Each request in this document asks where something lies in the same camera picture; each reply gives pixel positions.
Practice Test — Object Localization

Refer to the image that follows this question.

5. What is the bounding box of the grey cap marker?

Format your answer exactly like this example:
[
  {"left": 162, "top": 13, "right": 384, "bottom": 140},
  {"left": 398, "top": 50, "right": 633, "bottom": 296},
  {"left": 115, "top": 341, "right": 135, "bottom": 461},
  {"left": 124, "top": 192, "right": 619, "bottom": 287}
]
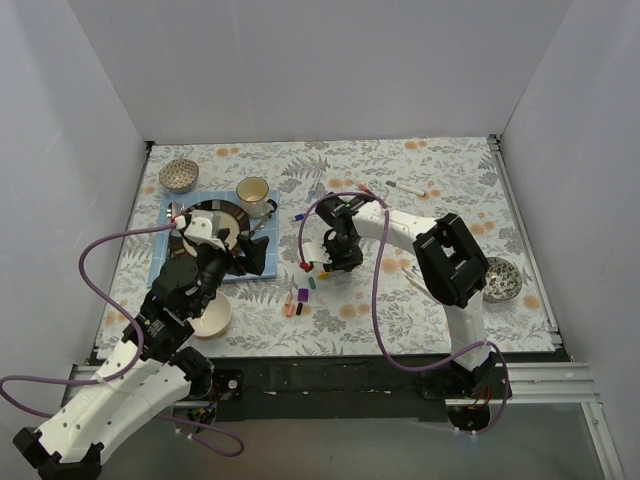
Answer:
[{"left": 385, "top": 180, "right": 426, "bottom": 197}]

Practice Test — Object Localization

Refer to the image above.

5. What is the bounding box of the pink cap marker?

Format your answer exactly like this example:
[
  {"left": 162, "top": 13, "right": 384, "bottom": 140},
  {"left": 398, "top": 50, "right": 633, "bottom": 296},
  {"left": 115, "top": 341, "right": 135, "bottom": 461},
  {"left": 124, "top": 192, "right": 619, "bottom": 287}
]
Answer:
[{"left": 405, "top": 274, "right": 427, "bottom": 294}]

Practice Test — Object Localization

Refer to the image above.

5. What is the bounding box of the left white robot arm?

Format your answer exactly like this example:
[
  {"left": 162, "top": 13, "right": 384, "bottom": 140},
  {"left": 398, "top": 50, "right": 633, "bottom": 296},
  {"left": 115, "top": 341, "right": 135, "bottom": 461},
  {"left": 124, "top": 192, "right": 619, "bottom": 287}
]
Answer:
[{"left": 13, "top": 235, "right": 269, "bottom": 479}]

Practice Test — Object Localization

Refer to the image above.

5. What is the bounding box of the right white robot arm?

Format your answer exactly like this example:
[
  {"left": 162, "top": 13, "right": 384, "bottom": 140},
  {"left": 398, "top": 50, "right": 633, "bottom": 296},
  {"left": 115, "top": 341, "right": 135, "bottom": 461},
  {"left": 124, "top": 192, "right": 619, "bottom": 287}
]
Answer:
[{"left": 310, "top": 192, "right": 496, "bottom": 398}]

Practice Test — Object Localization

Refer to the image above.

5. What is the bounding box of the light blue pen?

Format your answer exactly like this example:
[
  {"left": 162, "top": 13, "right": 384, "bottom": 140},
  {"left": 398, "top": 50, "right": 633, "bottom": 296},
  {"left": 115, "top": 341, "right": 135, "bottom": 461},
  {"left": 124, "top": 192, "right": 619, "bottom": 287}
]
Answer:
[{"left": 306, "top": 169, "right": 324, "bottom": 203}]

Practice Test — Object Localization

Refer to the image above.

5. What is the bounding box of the blue checkered placemat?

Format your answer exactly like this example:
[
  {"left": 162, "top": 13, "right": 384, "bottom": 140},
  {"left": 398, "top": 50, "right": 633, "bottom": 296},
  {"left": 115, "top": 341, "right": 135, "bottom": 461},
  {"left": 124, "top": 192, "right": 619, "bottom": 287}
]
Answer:
[{"left": 147, "top": 190, "right": 279, "bottom": 286}]

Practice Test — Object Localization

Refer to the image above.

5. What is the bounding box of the floral tablecloth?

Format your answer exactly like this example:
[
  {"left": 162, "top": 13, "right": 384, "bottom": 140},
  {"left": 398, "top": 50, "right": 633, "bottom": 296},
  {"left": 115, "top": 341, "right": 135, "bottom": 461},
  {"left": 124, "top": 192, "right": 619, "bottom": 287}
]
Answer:
[{"left": 95, "top": 137, "right": 559, "bottom": 360}]

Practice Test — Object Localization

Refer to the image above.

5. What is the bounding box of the dark rimmed plate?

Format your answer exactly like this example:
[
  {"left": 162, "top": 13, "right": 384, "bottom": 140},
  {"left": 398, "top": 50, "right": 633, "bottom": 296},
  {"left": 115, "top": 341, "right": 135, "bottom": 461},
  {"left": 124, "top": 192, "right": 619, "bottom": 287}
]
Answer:
[{"left": 166, "top": 199, "right": 251, "bottom": 258}]

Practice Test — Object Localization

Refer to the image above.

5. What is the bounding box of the plain cream bowl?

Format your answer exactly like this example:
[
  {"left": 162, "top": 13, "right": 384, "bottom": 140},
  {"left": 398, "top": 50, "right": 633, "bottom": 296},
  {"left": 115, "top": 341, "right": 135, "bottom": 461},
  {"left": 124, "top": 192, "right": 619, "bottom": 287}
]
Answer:
[{"left": 190, "top": 292, "right": 233, "bottom": 338}]

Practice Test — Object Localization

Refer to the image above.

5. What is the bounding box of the cream mug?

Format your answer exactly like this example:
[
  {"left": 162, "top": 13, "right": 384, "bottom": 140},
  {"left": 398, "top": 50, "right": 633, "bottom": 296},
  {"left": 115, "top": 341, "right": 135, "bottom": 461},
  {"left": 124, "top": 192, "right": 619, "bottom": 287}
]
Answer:
[{"left": 236, "top": 177, "right": 278, "bottom": 219}]

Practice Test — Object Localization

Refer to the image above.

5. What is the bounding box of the patterned grey bowl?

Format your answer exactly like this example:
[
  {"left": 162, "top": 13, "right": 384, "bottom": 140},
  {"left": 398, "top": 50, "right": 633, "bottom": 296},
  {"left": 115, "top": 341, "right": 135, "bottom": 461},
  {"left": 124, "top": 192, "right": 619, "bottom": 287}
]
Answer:
[{"left": 159, "top": 158, "right": 200, "bottom": 194}]

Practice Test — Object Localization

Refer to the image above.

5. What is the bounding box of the floral dark bowl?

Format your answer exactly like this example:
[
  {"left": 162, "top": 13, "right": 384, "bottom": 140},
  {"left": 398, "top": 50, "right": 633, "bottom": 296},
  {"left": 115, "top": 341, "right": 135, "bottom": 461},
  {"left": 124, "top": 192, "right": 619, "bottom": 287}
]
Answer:
[{"left": 483, "top": 257, "right": 523, "bottom": 302}]

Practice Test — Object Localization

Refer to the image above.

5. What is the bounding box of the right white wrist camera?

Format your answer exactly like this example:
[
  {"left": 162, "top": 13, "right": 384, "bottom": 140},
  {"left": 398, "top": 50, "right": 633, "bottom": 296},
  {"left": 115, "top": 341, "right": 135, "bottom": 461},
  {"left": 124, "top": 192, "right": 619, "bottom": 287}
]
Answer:
[{"left": 300, "top": 242, "right": 331, "bottom": 272}]

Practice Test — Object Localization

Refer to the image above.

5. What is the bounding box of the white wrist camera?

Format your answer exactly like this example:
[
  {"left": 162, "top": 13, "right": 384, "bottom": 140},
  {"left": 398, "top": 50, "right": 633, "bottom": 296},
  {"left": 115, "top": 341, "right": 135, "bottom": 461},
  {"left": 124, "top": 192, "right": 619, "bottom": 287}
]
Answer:
[
  {"left": 300, "top": 242, "right": 331, "bottom": 272},
  {"left": 172, "top": 209, "right": 226, "bottom": 250}
]

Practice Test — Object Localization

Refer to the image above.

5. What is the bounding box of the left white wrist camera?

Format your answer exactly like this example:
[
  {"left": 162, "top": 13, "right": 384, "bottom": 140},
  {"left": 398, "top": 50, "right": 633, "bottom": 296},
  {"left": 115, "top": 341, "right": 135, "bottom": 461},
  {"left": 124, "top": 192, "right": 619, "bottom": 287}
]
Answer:
[{"left": 172, "top": 209, "right": 226, "bottom": 250}]

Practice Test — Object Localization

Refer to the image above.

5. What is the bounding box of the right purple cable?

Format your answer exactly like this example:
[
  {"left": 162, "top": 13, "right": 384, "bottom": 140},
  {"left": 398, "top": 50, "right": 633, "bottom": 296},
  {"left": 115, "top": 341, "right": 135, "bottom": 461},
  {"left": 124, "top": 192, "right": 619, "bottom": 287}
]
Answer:
[{"left": 297, "top": 192, "right": 514, "bottom": 435}]

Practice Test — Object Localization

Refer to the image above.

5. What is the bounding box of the purple cable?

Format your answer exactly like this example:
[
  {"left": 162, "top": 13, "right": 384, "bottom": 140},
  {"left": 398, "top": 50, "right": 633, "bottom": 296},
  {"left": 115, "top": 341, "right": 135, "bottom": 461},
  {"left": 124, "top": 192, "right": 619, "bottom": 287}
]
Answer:
[
  {"left": 0, "top": 217, "right": 246, "bottom": 457},
  {"left": 297, "top": 192, "right": 514, "bottom": 435}
]

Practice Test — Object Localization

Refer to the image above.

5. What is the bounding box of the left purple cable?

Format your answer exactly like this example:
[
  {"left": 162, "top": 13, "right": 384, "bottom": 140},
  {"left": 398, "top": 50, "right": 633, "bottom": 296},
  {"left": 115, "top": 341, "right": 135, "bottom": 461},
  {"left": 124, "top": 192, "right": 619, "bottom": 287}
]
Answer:
[{"left": 0, "top": 217, "right": 246, "bottom": 457}]

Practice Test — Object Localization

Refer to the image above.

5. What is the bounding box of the aluminium frame rail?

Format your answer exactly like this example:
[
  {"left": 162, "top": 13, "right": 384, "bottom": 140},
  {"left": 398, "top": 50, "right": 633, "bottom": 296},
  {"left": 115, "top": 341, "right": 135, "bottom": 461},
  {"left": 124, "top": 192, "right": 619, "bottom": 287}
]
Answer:
[{"left": 62, "top": 362, "right": 601, "bottom": 409}]

